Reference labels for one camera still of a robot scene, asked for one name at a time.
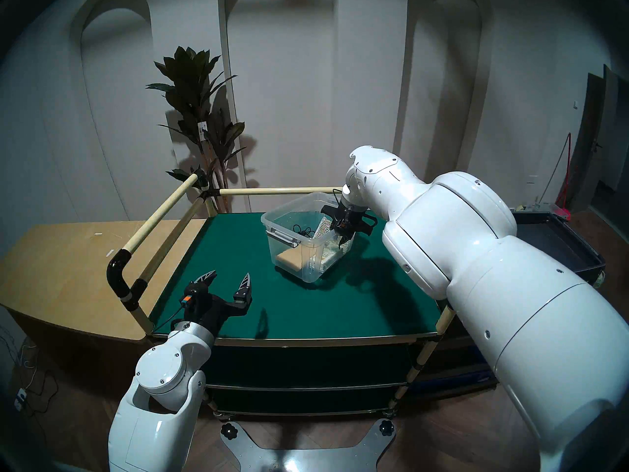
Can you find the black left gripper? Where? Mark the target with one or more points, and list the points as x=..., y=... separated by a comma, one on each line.
x=211, y=309

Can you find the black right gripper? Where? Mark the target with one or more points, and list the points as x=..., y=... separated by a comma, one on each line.
x=354, y=220

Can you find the clear plastic storage box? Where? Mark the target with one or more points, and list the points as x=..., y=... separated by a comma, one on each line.
x=295, y=210

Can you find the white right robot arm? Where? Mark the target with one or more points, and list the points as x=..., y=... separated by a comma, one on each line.
x=491, y=279

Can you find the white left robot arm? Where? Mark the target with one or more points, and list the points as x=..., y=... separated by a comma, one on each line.
x=162, y=372

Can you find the glittery gold cloth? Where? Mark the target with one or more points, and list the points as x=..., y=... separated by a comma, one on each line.
x=324, y=230

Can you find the green white carton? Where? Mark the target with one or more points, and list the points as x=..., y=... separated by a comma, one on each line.
x=330, y=260

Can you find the beige wooden block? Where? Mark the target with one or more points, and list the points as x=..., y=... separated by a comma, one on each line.
x=290, y=259

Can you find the black base knob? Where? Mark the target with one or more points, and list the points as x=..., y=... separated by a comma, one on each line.
x=229, y=431
x=387, y=427

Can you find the white plant tag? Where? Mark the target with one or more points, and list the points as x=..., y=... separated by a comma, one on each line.
x=202, y=131

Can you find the beige wooden table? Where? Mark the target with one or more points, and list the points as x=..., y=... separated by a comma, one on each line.
x=64, y=269

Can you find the tall dark green plant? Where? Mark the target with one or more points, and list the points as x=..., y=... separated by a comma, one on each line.
x=189, y=82

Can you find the black utility cart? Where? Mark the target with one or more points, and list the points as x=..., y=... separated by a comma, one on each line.
x=555, y=240

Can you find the red broom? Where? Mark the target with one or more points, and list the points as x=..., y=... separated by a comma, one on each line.
x=565, y=200

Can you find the white power strip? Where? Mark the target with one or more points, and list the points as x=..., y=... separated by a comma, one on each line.
x=19, y=399

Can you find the dark door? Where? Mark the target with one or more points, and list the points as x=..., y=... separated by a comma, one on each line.
x=609, y=132

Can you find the cream pipe rail frame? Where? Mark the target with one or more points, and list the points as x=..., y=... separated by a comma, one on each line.
x=275, y=191

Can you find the green-top table with rail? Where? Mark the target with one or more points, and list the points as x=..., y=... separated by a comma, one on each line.
x=304, y=309

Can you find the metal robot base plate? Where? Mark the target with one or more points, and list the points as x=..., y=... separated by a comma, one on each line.
x=304, y=458

